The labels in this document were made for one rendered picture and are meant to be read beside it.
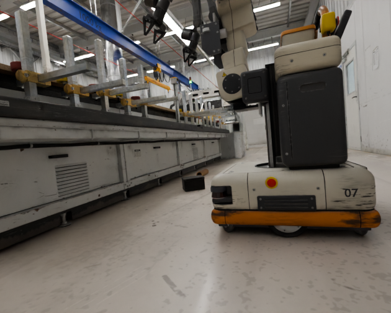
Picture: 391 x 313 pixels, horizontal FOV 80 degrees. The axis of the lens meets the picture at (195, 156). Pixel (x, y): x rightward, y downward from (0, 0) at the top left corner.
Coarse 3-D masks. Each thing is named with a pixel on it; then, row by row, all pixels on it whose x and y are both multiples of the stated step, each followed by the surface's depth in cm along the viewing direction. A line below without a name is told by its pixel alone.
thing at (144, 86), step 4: (140, 84) 148; (144, 84) 147; (148, 84) 149; (120, 88) 153; (124, 88) 152; (128, 88) 151; (132, 88) 150; (136, 88) 149; (140, 88) 148; (144, 88) 148; (148, 88) 149; (112, 92) 155; (116, 92) 154; (120, 92) 153; (124, 92) 153; (128, 92) 154; (92, 96) 161; (96, 96) 160
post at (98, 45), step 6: (96, 42) 151; (96, 48) 152; (96, 54) 152; (102, 54) 154; (96, 60) 152; (102, 60) 153; (102, 66) 153; (102, 72) 152; (102, 78) 152; (102, 96) 153; (102, 102) 153; (108, 102) 156; (102, 108) 154; (108, 108) 155
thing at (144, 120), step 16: (0, 96) 92; (32, 96) 106; (0, 112) 92; (16, 112) 97; (32, 112) 104; (48, 112) 111; (64, 112) 120; (80, 112) 130; (96, 112) 141; (112, 112) 156; (128, 112) 176; (160, 128) 226; (176, 128) 256; (192, 128) 306; (208, 128) 378
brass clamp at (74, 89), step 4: (68, 84) 126; (72, 84) 128; (64, 88) 128; (68, 88) 127; (72, 88) 127; (76, 88) 130; (68, 92) 127; (72, 92) 128; (76, 92) 130; (80, 92) 132; (80, 96) 137; (84, 96) 138; (88, 96) 139
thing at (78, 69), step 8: (80, 64) 101; (88, 64) 101; (48, 72) 107; (56, 72) 105; (64, 72) 104; (72, 72) 102; (80, 72) 103; (16, 80) 114; (40, 80) 109; (48, 80) 109
